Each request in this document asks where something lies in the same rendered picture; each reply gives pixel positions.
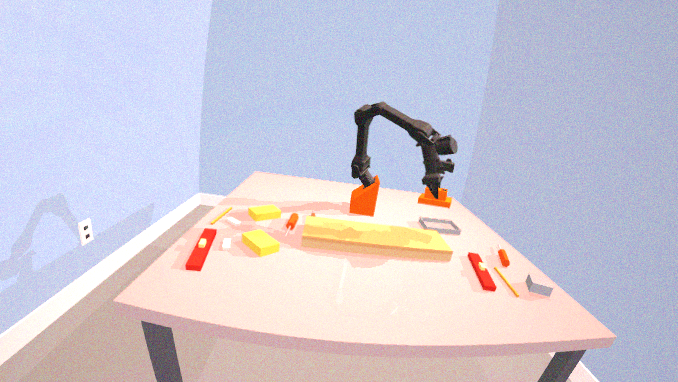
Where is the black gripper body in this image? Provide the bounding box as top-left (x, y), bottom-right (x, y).
top-left (422, 155), bottom-right (445, 185)

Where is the orange-handled awl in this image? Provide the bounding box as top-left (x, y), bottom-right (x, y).
top-left (498, 246), bottom-right (510, 267)
top-left (285, 213), bottom-right (298, 237)

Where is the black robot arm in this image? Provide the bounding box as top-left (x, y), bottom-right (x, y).
top-left (351, 101), bottom-right (458, 189)

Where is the red flat bar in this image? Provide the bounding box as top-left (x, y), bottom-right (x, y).
top-left (468, 252), bottom-right (496, 292)
top-left (185, 228), bottom-right (217, 271)

